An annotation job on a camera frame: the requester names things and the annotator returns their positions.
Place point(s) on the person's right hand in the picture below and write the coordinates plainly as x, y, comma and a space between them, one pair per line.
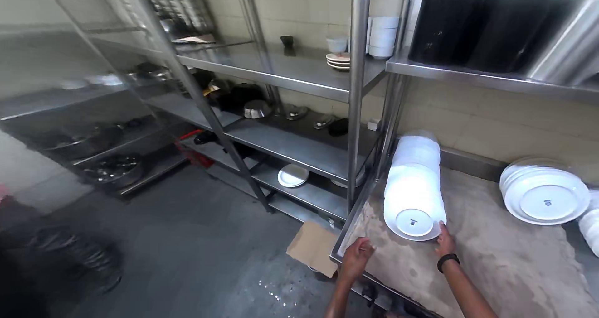
445, 247

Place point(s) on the person's left hand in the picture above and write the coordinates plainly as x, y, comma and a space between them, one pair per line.
354, 264

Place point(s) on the person's right fingers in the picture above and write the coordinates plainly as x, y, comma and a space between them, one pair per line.
443, 229

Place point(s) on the person's left thumb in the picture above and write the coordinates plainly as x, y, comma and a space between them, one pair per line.
368, 251

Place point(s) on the person's left fingers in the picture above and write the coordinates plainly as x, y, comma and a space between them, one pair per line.
361, 241

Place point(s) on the person's left forearm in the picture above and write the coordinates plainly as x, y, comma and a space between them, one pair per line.
340, 299

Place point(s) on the person's right forearm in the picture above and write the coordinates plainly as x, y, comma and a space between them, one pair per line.
469, 292

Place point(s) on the steel work table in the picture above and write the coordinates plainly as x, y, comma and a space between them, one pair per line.
344, 249

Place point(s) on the brown cardboard piece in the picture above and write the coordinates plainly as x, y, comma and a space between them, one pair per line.
312, 248

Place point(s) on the long stack of white plates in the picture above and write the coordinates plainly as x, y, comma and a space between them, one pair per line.
413, 187

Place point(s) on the beige table cover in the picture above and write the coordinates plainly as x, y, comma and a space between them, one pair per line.
505, 266

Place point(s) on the stack of round white plates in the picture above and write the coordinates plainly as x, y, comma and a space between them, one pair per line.
545, 194

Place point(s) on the pile of white dishes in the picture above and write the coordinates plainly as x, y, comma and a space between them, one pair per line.
590, 224

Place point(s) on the red plastic crate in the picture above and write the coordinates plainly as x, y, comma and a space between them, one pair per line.
199, 155

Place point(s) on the tall black container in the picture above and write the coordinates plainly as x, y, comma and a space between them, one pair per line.
442, 28
514, 32

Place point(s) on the tall steel container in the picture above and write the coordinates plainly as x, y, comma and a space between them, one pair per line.
568, 44

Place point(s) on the steel shelving rack with pots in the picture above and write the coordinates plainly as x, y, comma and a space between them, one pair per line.
106, 104

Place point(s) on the steel wall shelf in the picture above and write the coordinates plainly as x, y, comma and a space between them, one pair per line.
454, 77

